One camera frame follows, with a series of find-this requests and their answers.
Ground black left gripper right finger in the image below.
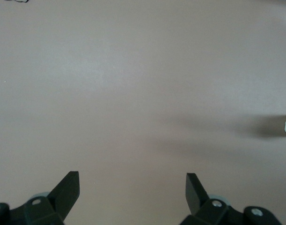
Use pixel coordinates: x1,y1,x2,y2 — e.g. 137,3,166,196
181,172,282,225

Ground brown table mat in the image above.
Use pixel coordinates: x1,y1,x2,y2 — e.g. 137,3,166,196
0,0,286,225

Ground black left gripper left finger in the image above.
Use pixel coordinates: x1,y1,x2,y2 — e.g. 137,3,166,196
0,171,81,225

